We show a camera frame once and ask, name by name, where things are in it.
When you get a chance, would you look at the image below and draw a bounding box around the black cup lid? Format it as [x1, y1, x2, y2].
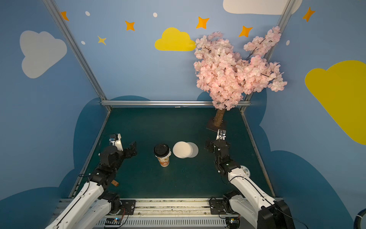
[153, 144, 171, 157]

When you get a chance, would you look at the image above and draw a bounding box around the paper milk tea cup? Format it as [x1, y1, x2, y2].
[155, 151, 171, 167]

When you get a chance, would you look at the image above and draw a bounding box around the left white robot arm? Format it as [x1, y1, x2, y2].
[47, 142, 137, 229]

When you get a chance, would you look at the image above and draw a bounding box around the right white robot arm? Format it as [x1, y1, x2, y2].
[205, 139, 295, 229]

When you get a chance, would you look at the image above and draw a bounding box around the brown wooden block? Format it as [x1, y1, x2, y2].
[111, 180, 119, 187]

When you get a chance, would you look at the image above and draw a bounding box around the green white tape roll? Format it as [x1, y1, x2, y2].
[241, 165, 251, 177]

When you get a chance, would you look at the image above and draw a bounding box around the pink cherry blossom tree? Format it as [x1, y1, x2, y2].
[193, 26, 287, 129]

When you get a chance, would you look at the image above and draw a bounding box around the small green circuit board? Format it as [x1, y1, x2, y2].
[104, 218, 123, 227]

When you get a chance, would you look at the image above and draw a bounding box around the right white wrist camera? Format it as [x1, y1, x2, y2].
[216, 129, 226, 140]

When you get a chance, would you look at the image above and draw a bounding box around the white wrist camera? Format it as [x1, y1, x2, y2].
[216, 129, 226, 140]
[109, 134, 124, 151]

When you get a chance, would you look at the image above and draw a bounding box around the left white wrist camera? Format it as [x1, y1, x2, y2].
[109, 134, 124, 151]

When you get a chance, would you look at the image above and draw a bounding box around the aluminium back frame bar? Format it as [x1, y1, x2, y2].
[100, 100, 251, 108]

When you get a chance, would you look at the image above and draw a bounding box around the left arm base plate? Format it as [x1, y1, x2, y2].
[109, 199, 136, 215]

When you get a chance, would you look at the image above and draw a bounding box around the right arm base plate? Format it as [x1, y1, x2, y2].
[208, 198, 238, 215]

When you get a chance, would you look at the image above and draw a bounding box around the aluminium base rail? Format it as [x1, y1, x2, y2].
[51, 197, 295, 229]

